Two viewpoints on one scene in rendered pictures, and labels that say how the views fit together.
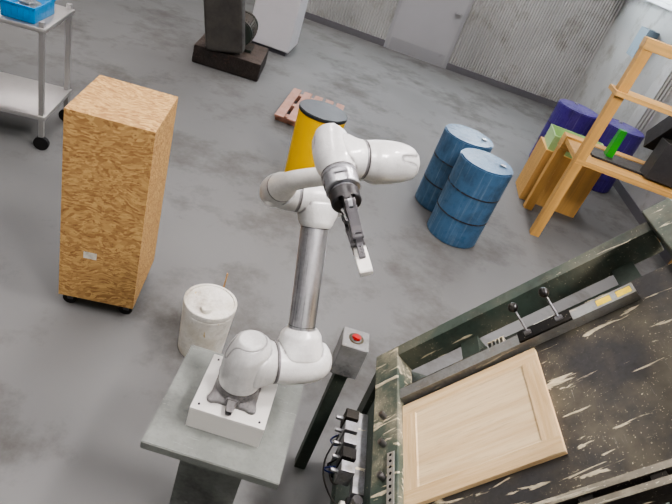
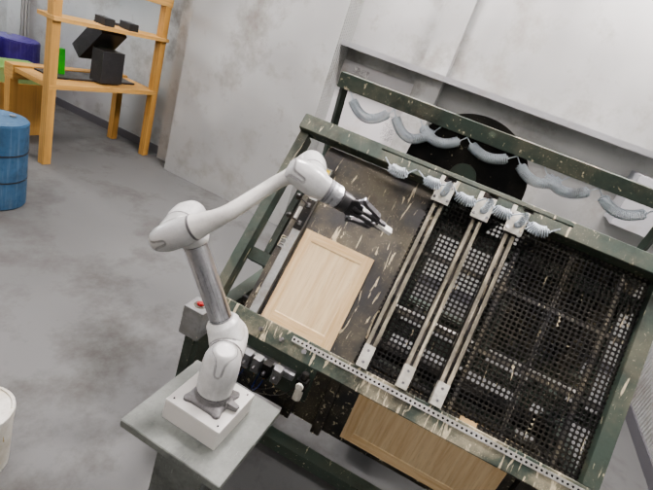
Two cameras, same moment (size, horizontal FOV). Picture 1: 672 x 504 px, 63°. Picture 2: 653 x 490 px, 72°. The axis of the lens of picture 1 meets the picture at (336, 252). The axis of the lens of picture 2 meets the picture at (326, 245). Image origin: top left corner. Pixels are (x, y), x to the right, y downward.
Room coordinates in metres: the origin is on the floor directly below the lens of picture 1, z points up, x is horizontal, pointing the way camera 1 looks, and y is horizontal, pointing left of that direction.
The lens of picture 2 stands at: (0.68, 1.49, 2.36)
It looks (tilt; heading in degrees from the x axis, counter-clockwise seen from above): 23 degrees down; 289
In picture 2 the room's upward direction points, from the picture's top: 20 degrees clockwise
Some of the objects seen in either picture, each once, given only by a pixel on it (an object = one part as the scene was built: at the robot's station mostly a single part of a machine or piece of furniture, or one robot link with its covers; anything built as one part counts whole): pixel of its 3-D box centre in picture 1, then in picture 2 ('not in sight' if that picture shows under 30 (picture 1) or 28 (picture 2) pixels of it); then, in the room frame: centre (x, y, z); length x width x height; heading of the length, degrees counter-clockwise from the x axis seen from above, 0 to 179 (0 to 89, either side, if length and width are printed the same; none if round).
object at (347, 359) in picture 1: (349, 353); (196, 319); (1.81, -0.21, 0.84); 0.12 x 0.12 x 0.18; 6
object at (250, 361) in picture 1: (248, 359); (221, 367); (1.40, 0.16, 1.02); 0.18 x 0.16 x 0.22; 116
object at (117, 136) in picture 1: (116, 204); not in sight; (2.53, 1.27, 0.63); 0.50 x 0.42 x 1.25; 13
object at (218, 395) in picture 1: (236, 388); (217, 395); (1.37, 0.16, 0.88); 0.22 x 0.18 x 0.06; 4
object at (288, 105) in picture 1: (311, 113); not in sight; (6.52, 0.89, 0.05); 1.12 x 0.75 x 0.10; 1
